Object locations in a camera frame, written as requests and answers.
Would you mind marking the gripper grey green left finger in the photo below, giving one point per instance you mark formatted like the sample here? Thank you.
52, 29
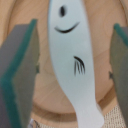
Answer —
19, 55

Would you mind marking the gripper grey green right finger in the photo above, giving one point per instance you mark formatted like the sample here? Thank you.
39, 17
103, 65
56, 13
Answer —
119, 64

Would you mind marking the white toy fish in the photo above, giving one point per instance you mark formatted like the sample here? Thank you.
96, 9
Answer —
72, 59

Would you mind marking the beige woven placemat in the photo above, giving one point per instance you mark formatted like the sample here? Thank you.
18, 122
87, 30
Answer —
116, 115

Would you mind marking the round wooden plate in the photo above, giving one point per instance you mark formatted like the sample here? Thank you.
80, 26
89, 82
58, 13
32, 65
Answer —
51, 107

